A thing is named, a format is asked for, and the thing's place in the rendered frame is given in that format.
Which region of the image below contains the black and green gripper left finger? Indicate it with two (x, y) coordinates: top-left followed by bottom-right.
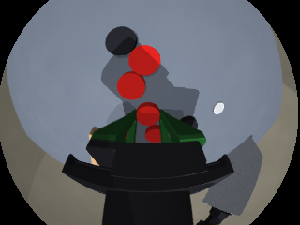
(90, 110), (137, 143)

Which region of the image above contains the black disc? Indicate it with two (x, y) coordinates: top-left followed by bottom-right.
(105, 26), (137, 55)
(180, 116), (198, 128)

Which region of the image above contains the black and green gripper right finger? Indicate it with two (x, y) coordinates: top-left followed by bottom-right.
(159, 110), (206, 148)

